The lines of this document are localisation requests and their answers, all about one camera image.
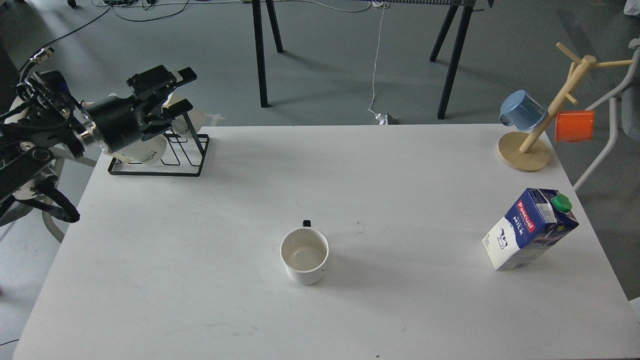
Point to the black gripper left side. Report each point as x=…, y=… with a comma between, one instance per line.
x=144, y=114

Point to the white smiley face mug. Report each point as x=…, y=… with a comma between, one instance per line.
x=305, y=252

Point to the blue white milk carton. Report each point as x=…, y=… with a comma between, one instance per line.
x=536, y=221

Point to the white mug rear on rack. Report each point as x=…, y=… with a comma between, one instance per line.
x=179, y=126

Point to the white mug on rack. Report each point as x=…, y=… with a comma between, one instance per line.
x=179, y=126
x=141, y=152

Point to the white mug front on rack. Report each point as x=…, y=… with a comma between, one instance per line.
x=141, y=152

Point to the black table legs left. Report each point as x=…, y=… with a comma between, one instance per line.
x=259, y=44

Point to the black table legs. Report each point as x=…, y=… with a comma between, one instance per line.
x=259, y=44
x=467, y=7

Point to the white power plug on floor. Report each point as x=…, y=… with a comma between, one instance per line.
x=385, y=119

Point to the black table legs right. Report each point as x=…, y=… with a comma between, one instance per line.
x=467, y=7

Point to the blue mug on tree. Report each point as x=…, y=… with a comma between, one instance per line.
x=521, y=110

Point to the wooden mug tree stand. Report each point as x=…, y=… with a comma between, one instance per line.
x=523, y=150

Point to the orange mug on tree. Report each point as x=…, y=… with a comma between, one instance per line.
x=574, y=126

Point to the black wire mug rack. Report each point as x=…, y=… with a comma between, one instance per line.
x=184, y=157

